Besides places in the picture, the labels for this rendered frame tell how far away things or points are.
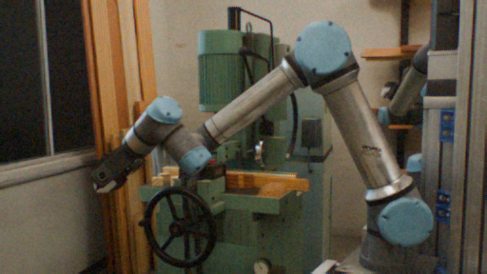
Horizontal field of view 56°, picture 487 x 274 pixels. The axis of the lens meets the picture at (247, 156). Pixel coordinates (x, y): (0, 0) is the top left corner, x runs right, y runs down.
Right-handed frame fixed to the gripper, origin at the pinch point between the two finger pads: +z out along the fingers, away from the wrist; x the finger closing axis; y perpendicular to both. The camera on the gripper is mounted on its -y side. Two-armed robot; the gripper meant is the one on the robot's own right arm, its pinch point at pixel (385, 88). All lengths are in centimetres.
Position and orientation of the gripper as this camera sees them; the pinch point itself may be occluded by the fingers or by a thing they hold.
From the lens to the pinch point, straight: 228.3
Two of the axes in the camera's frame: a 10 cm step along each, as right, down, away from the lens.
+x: 8.4, 4.5, 3.0
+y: -4.7, 8.8, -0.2
